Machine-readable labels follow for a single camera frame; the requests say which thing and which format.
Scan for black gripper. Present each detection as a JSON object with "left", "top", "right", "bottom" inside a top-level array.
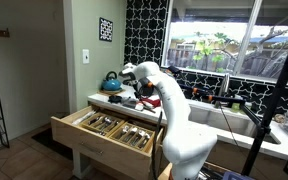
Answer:
[{"left": 120, "top": 73, "right": 138, "bottom": 85}]

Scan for white and red scrubber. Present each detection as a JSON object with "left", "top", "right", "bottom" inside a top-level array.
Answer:
[{"left": 134, "top": 101, "right": 145, "bottom": 112}]

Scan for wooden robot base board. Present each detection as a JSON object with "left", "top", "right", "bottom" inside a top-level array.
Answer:
[{"left": 158, "top": 162, "right": 174, "bottom": 180}]

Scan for wooden cutlery organizer tray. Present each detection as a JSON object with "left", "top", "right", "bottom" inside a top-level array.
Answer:
[
  {"left": 107, "top": 120, "right": 158, "bottom": 154},
  {"left": 80, "top": 111, "right": 127, "bottom": 137}
]

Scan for wooden kitchen drawer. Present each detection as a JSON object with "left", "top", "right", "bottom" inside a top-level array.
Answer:
[{"left": 50, "top": 104, "right": 165, "bottom": 180}]

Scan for wooden trivet board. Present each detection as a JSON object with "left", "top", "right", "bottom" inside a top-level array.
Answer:
[{"left": 97, "top": 88, "right": 126, "bottom": 97}]

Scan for dark stick utensil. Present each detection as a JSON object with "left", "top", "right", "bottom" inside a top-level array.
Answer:
[{"left": 143, "top": 104, "right": 157, "bottom": 114}]

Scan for silver cutlery piece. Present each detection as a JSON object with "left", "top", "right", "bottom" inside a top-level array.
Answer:
[
  {"left": 98, "top": 116, "right": 113, "bottom": 131},
  {"left": 95, "top": 129, "right": 108, "bottom": 137},
  {"left": 123, "top": 126, "right": 138, "bottom": 143},
  {"left": 107, "top": 119, "right": 120, "bottom": 133},
  {"left": 118, "top": 124, "right": 130, "bottom": 139},
  {"left": 88, "top": 114, "right": 103, "bottom": 126},
  {"left": 132, "top": 129, "right": 145, "bottom": 146},
  {"left": 138, "top": 133, "right": 151, "bottom": 149}
]

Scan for black white patterned picture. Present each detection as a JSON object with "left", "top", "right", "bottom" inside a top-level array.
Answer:
[{"left": 99, "top": 17, "right": 114, "bottom": 43}]

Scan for plastic wrapped utensils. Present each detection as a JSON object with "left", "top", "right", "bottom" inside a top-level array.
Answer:
[{"left": 72, "top": 109, "right": 98, "bottom": 126}]

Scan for chrome faucet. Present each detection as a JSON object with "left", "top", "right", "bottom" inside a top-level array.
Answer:
[{"left": 217, "top": 73, "right": 232, "bottom": 108}]

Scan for small green sink sponge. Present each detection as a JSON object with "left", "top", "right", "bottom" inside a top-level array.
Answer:
[{"left": 231, "top": 102, "right": 242, "bottom": 113}]

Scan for steel kitchen sink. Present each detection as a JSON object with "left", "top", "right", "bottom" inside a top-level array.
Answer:
[{"left": 188, "top": 106, "right": 282, "bottom": 145}]

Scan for blue plastic box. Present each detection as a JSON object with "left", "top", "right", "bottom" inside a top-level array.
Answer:
[{"left": 222, "top": 170, "right": 256, "bottom": 180}]

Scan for black stand pole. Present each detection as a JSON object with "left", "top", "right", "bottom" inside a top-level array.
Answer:
[{"left": 241, "top": 51, "right": 288, "bottom": 178}]

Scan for small brown object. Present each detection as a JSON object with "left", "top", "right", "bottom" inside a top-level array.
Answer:
[{"left": 273, "top": 113, "right": 286, "bottom": 124}]

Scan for blue kettle black handle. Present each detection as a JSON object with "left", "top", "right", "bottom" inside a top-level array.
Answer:
[{"left": 101, "top": 70, "right": 123, "bottom": 93}]

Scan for white light switch plate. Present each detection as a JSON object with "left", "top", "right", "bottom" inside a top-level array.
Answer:
[{"left": 82, "top": 49, "right": 91, "bottom": 65}]

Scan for metal drawer handle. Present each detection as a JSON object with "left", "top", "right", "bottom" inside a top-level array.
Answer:
[{"left": 79, "top": 141, "right": 104, "bottom": 156}]

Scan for white window frame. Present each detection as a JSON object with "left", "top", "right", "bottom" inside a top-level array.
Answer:
[{"left": 160, "top": 0, "right": 288, "bottom": 88}]

